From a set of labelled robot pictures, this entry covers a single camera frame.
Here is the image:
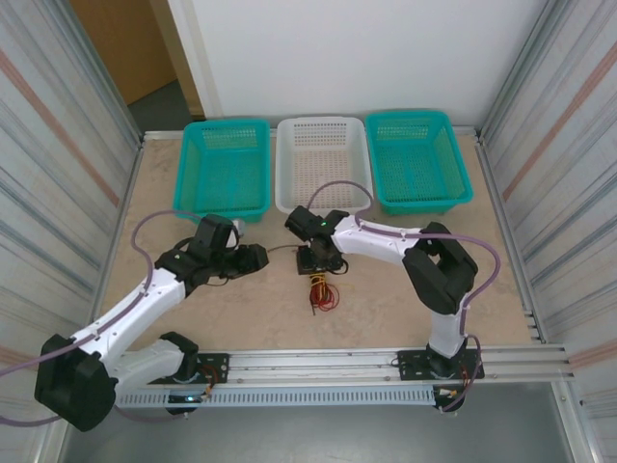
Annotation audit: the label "teal plastic mesh basket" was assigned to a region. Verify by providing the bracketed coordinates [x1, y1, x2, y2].
[172, 119, 272, 226]
[364, 110, 474, 217]

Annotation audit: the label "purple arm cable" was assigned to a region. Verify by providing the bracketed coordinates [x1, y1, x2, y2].
[308, 180, 502, 414]
[0, 210, 203, 382]

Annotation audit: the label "red cable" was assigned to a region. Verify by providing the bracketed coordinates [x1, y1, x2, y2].
[312, 282, 344, 314]

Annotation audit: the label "slotted grey cable tray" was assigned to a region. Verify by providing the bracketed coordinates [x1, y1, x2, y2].
[117, 387, 438, 410]

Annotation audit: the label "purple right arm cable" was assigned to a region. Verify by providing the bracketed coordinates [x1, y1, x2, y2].
[308, 180, 502, 414]

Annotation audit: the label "translucent corrugated side panel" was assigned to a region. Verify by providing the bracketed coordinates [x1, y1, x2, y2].
[0, 0, 146, 463]
[474, 0, 617, 463]

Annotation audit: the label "red orange base wires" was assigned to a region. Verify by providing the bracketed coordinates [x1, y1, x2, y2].
[201, 364, 228, 399]
[441, 366, 476, 399]

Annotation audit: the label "white plastic mesh basket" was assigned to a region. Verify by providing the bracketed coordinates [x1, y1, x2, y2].
[275, 115, 373, 216]

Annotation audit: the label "aluminium table edge rail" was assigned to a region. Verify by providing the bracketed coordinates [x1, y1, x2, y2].
[89, 137, 146, 339]
[474, 129, 549, 346]

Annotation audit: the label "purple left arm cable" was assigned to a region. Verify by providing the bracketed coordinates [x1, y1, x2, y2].
[0, 210, 203, 382]

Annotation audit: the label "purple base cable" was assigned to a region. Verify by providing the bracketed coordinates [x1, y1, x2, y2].
[0, 407, 189, 428]

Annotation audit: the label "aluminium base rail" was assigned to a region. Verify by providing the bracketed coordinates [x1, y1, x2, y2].
[118, 342, 577, 385]

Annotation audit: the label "brown wooden door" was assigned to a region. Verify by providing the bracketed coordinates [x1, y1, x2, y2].
[69, 0, 194, 105]

